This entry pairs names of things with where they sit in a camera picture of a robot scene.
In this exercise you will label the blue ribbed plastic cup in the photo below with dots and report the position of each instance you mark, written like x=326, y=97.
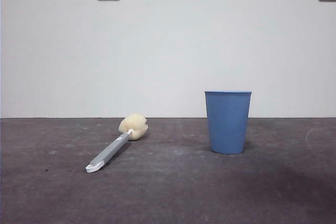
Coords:
x=228, y=124

